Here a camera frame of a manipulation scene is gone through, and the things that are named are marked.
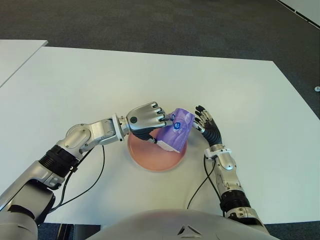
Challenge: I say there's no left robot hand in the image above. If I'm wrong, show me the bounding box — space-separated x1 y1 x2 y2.
123 101 176 146

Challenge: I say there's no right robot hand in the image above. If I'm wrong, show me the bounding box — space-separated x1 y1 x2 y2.
192 104 224 147

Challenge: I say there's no purple tissue paper pack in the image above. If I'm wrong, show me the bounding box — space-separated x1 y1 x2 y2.
154 107 196 154

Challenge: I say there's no pink round plate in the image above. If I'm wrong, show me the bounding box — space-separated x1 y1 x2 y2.
126 124 188 172

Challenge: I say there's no grey robot torso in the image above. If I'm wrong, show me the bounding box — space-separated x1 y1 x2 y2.
86 209 278 240

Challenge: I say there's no plain white table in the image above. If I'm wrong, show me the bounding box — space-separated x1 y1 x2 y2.
0 39 48 89

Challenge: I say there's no white table with seam line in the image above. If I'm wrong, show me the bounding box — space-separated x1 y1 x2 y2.
276 0 320 27

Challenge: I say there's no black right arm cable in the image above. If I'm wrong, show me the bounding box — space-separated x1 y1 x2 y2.
186 157 226 210

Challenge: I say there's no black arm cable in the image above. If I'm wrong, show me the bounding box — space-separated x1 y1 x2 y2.
186 157 226 210
48 144 106 214

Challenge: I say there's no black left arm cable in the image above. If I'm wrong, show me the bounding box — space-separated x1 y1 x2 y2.
48 144 106 214

